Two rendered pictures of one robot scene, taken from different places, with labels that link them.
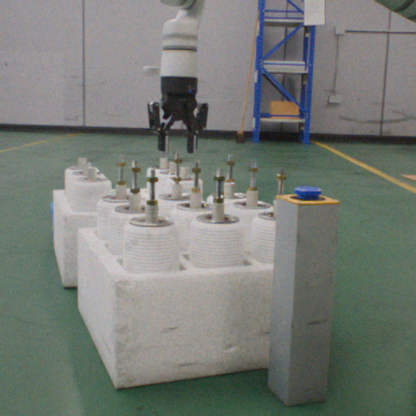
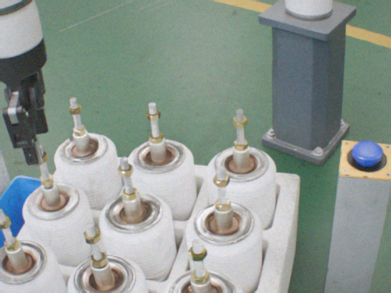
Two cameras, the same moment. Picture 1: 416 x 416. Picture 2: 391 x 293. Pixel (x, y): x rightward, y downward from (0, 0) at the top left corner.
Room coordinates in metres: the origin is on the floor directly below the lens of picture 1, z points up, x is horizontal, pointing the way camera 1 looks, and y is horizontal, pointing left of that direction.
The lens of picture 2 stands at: (0.72, 0.44, 0.79)
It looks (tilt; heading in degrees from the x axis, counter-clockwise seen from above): 37 degrees down; 308
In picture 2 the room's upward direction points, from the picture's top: 5 degrees counter-clockwise
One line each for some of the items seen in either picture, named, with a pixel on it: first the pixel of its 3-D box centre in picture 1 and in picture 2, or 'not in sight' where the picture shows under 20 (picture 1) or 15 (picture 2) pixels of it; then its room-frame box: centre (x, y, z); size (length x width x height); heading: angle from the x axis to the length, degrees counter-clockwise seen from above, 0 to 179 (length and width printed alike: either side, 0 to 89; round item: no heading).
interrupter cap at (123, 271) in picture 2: (135, 210); (104, 279); (1.10, 0.13, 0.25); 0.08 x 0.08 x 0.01
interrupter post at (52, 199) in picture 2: (176, 191); (51, 194); (1.26, 0.07, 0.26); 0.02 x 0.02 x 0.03
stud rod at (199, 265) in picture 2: (152, 192); (199, 265); (0.99, 0.09, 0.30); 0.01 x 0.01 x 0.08; 32
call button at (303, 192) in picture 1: (308, 194); (367, 155); (0.90, -0.15, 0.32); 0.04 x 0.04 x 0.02
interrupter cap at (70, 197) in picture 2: (176, 197); (53, 201); (1.26, 0.07, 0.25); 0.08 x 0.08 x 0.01
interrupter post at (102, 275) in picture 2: (135, 202); (102, 272); (1.10, 0.13, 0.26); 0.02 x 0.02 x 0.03
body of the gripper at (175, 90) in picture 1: (179, 97); (19, 72); (1.26, 0.07, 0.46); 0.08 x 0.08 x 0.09
